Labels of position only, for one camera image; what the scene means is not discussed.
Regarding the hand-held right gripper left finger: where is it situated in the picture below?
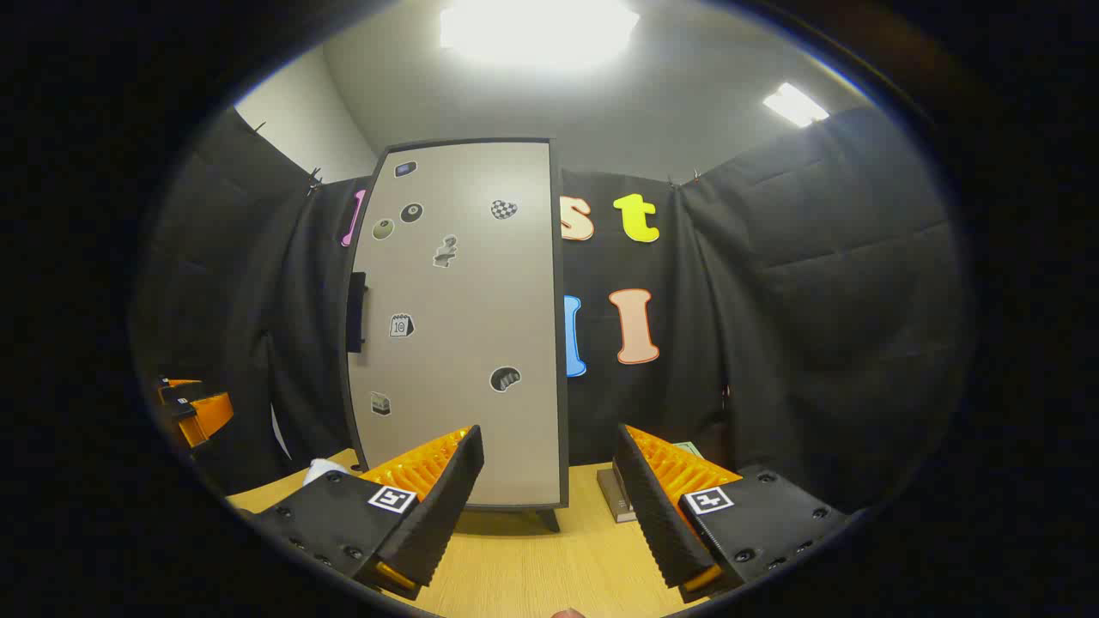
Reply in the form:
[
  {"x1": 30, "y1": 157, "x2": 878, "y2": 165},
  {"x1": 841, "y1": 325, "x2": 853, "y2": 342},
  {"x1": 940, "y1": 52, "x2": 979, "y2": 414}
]
[{"x1": 249, "y1": 425, "x2": 486, "y2": 602}]

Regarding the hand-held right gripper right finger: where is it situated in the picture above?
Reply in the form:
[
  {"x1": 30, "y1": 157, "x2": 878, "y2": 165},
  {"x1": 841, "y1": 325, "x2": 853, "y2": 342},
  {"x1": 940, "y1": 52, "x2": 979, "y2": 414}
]
[{"x1": 612, "y1": 423, "x2": 851, "y2": 603}]

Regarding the dark grey cabinet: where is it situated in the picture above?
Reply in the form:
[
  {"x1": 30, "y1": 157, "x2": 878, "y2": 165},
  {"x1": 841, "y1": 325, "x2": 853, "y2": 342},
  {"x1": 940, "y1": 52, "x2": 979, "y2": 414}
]
[{"x1": 374, "y1": 136, "x2": 572, "y2": 534}]

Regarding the grey cabinet door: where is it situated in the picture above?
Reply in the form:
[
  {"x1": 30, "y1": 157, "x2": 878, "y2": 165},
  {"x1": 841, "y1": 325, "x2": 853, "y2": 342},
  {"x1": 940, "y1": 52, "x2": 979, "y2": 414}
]
[{"x1": 343, "y1": 137, "x2": 568, "y2": 512}]

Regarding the black cabinet door handle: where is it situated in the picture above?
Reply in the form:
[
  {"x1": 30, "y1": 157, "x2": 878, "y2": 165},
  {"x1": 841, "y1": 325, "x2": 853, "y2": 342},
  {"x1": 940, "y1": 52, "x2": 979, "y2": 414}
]
[{"x1": 346, "y1": 272, "x2": 368, "y2": 354}]

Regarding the black backdrop cloth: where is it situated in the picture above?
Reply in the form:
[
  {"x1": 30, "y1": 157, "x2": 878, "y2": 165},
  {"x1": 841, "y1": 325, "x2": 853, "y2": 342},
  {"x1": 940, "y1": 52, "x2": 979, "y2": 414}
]
[{"x1": 129, "y1": 103, "x2": 975, "y2": 516}]

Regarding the narrow ceiling light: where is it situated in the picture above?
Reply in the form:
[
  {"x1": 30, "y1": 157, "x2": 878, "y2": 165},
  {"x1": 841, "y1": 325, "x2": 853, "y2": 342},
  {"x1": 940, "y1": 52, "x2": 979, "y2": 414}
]
[{"x1": 762, "y1": 82, "x2": 831, "y2": 130}]

